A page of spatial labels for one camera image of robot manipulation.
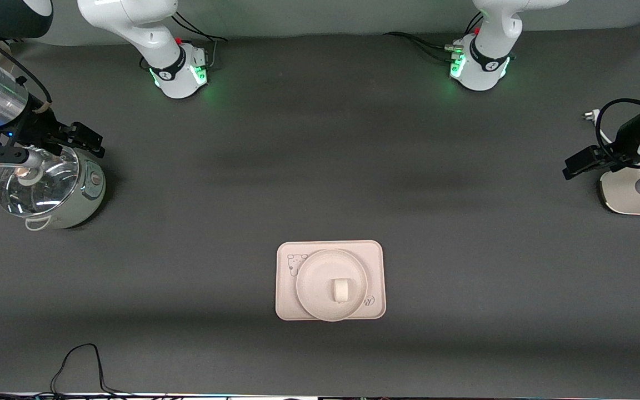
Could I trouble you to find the round beige plate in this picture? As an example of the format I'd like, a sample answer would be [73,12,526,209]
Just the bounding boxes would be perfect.
[296,248,369,322]

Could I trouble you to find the pink rabbit print tray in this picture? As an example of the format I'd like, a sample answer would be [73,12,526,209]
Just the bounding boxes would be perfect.
[276,240,386,321]

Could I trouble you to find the green electric cooking pot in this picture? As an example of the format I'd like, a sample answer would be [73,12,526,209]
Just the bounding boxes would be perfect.
[23,146,107,231]

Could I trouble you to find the white two-slot toaster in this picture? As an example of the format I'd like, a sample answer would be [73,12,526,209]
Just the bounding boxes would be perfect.
[599,167,640,216]

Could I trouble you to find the glass pot lid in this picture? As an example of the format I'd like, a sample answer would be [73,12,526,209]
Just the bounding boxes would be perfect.
[0,147,80,217]

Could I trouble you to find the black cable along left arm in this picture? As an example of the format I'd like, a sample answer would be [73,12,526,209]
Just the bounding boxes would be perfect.
[596,98,640,163]

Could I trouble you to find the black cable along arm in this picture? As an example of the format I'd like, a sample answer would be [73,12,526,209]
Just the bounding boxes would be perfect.
[596,98,640,163]
[0,22,54,112]

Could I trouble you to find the white toaster power cable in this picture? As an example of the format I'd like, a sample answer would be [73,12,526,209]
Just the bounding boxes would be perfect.
[583,109,613,143]

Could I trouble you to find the black cable along right arm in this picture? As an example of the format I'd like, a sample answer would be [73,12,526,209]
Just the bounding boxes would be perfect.
[0,22,54,112]

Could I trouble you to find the black right arm base cables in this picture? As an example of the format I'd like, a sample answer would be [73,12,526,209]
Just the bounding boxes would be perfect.
[173,11,227,70]

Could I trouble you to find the black arm base cables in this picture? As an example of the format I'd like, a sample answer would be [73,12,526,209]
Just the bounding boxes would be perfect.
[382,11,482,64]
[173,11,227,70]

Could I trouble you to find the black left arm base cables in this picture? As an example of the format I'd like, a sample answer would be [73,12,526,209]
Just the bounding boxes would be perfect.
[382,11,482,64]

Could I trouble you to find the thin black looped cable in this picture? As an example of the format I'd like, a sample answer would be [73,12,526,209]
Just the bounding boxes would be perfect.
[51,343,132,396]

